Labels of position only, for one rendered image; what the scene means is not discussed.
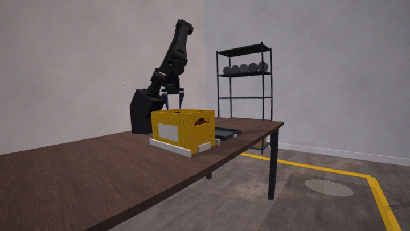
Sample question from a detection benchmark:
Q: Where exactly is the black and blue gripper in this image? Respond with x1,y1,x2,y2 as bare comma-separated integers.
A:
161,88,185,110

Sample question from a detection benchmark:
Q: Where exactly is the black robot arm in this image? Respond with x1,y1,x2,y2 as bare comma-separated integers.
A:
143,19,194,99

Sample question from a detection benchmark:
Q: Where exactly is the yellow divided crate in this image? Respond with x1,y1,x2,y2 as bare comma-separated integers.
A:
151,109,215,154

